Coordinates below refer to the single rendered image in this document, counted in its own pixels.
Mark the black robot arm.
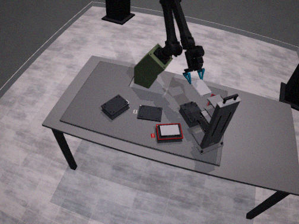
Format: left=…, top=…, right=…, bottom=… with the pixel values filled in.
left=153, top=0, right=205, bottom=68

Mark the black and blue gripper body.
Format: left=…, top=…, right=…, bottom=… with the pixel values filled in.
left=184, top=66, right=204, bottom=73

